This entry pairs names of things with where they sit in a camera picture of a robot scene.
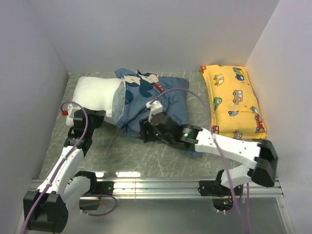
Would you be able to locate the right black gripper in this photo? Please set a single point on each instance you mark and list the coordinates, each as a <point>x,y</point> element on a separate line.
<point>146,126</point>

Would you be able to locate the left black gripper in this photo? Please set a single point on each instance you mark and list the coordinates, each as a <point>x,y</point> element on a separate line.
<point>99,114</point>

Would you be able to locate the white pillow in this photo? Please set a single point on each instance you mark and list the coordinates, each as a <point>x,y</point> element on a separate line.
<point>101,94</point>

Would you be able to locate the blue cartoon mouse pillowcase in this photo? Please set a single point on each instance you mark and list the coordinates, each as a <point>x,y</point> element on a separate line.
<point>142,88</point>

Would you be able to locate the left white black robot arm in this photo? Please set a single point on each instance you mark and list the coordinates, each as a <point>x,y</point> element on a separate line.
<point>47,208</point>

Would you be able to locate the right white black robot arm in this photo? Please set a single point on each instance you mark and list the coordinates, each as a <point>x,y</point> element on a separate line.
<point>240,151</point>

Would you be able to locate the yellow car print pillow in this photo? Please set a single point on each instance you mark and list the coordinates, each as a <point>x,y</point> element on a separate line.
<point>234,107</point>

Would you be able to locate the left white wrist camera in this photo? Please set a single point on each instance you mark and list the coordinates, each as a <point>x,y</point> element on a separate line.
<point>68,112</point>

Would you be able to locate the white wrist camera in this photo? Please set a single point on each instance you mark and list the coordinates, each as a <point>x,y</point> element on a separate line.
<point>68,112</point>
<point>155,107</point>

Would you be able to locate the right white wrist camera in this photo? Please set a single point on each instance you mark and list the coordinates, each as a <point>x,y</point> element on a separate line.
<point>155,107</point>

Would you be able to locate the aluminium mounting rail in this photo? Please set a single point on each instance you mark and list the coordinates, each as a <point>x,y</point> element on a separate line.
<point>175,188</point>

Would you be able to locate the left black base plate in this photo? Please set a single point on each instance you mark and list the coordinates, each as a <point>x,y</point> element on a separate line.
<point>101,188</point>

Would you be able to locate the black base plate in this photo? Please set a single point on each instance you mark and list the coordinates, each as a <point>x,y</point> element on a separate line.
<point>101,188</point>
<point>212,188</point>

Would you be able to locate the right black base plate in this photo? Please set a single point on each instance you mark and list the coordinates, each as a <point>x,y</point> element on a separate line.
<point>212,188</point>

